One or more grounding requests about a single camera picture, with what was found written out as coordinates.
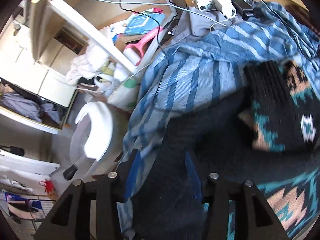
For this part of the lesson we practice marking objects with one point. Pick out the blue striped bed sheet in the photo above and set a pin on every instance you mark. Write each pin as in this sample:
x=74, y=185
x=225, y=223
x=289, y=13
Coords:
x=190, y=75

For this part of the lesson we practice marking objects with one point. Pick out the white shelf unit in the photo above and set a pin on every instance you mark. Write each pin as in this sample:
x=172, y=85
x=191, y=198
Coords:
x=36, y=61

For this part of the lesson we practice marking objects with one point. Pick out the pink lint roller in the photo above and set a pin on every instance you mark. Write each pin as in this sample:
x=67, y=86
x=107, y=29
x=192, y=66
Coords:
x=135, y=51

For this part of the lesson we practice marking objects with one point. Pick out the black power adapter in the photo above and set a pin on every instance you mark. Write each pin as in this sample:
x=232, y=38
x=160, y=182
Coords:
x=243, y=9

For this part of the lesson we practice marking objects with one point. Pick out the white power strip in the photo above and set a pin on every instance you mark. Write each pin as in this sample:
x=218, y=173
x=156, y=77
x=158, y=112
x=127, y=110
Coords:
x=224, y=6

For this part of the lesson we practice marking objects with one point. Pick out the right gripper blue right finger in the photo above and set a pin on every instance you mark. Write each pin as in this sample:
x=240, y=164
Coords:
x=254, y=218

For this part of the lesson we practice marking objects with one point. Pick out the black patterned knit sweater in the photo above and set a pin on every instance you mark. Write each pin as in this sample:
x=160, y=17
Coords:
x=267, y=132

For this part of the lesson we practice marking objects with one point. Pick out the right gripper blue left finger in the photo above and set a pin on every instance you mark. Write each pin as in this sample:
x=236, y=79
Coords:
x=70, y=216

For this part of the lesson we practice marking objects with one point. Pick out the white round stool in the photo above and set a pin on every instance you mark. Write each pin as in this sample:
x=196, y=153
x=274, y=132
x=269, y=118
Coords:
x=93, y=145

